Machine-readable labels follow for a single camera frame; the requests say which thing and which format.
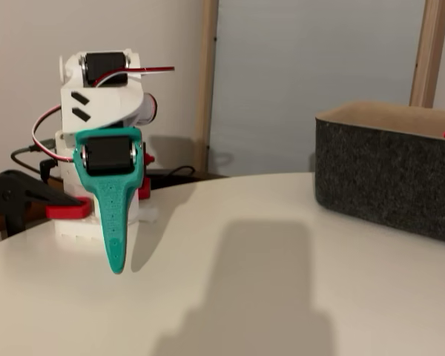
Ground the dark grey felt bin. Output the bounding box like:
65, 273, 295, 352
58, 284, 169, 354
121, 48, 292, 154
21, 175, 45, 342
314, 100, 445, 246

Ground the black clamp red pad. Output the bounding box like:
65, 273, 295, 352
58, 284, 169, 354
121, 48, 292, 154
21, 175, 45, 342
0, 169, 93, 238
137, 154, 156, 201

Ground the black power plug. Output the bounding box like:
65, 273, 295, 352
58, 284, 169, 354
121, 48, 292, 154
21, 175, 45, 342
39, 158, 60, 182

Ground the grey board panel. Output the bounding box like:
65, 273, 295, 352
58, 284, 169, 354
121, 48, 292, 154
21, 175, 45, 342
207, 0, 427, 178

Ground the dark usb cable grey plug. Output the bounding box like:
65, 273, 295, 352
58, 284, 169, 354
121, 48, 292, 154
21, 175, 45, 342
10, 139, 57, 179

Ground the red white black servo cable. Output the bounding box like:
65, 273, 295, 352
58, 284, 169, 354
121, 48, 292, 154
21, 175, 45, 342
94, 65, 176, 88
32, 105, 77, 163

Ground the wooden shelf post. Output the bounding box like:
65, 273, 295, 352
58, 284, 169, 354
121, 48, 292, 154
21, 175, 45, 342
192, 0, 220, 174
409, 0, 445, 111

